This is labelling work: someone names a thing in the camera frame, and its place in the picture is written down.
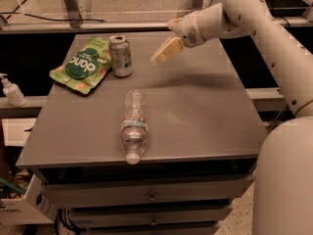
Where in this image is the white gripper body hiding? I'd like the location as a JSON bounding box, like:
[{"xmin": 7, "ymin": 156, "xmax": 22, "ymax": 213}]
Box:
[{"xmin": 167, "ymin": 11, "xmax": 205, "ymax": 48}]

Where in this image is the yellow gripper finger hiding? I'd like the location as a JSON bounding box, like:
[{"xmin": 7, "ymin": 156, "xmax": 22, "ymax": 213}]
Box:
[
  {"xmin": 163, "ymin": 37, "xmax": 184, "ymax": 60},
  {"xmin": 150, "ymin": 37, "xmax": 171, "ymax": 65}
]

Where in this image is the silver 7up soda can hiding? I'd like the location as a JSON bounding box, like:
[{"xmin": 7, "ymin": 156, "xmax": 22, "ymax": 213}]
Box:
[{"xmin": 109, "ymin": 35, "xmax": 133, "ymax": 77}]

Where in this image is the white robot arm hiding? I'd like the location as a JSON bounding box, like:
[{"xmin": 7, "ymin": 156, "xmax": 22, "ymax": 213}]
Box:
[{"xmin": 151, "ymin": 0, "xmax": 313, "ymax": 235}]

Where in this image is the green rice chip bag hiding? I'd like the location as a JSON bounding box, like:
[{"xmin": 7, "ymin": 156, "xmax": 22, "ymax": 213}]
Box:
[{"xmin": 49, "ymin": 37, "xmax": 112, "ymax": 95}]

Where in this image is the clear plastic water bottle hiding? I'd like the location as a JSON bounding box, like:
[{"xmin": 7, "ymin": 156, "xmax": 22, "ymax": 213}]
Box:
[{"xmin": 120, "ymin": 89, "xmax": 149, "ymax": 165}]

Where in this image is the grey drawer cabinet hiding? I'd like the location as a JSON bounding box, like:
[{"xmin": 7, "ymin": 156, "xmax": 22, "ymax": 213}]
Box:
[{"xmin": 18, "ymin": 32, "xmax": 267, "ymax": 235}]

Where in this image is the white pump dispenser bottle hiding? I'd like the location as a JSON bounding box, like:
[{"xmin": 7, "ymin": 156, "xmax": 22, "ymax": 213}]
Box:
[{"xmin": 0, "ymin": 73, "xmax": 26, "ymax": 107}]

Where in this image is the white cardboard box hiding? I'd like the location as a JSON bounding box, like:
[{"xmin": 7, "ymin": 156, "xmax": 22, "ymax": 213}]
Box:
[{"xmin": 0, "ymin": 175, "xmax": 58, "ymax": 225}]

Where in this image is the metal frame rail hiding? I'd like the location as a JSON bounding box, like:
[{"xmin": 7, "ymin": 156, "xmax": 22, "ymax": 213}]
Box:
[{"xmin": 0, "ymin": 14, "xmax": 313, "ymax": 38}]

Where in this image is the black cable on floor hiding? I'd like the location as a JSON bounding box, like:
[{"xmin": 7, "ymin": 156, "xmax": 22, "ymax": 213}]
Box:
[{"xmin": 0, "ymin": 12, "xmax": 107, "ymax": 24}]

